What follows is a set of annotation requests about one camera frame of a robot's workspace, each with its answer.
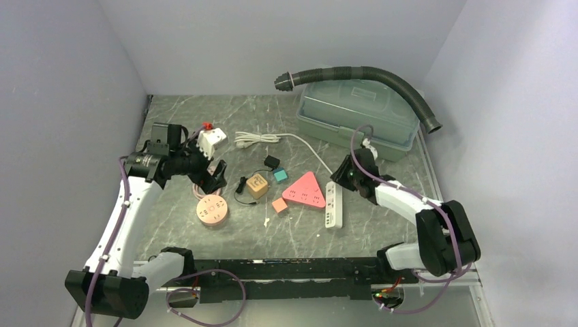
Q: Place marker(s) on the round pink power socket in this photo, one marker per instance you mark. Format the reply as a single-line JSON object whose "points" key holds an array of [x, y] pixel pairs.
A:
{"points": [[212, 210]]}

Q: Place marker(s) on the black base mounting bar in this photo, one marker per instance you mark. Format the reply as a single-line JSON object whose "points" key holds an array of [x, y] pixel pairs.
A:
{"points": [[269, 279]]}

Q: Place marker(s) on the teal cube adapter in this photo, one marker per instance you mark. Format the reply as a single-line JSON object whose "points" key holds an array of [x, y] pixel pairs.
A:
{"points": [[280, 175]]}

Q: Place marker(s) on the pink triangular power strip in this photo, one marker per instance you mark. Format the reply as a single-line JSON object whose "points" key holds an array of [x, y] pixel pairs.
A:
{"points": [[306, 190]]}

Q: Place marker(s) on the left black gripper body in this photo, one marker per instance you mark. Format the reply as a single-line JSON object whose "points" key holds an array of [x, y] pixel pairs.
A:
{"points": [[192, 162]]}

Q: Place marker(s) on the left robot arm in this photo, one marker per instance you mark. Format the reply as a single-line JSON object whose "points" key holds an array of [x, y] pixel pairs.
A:
{"points": [[109, 283]]}

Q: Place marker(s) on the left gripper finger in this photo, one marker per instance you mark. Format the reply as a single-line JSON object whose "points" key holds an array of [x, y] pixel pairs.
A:
{"points": [[217, 179], [206, 184]]}

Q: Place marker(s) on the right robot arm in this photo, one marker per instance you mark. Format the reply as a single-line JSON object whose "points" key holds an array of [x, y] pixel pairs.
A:
{"points": [[445, 241]]}

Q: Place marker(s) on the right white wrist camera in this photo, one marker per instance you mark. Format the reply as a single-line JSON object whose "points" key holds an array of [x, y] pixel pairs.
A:
{"points": [[366, 144]]}

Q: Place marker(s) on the tan cube socket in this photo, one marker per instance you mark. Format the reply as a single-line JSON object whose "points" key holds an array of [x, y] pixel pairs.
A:
{"points": [[257, 186]]}

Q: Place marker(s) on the salmon cube plug adapter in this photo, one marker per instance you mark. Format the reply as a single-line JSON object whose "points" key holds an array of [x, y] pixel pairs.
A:
{"points": [[279, 206]]}

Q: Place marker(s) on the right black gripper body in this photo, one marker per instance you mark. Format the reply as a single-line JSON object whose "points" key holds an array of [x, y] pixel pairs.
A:
{"points": [[347, 176]]}

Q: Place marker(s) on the white power strip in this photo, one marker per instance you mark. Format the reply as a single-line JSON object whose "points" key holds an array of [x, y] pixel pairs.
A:
{"points": [[333, 218]]}

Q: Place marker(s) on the green plastic storage box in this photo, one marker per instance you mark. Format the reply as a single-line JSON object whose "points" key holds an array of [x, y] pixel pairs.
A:
{"points": [[332, 110]]}

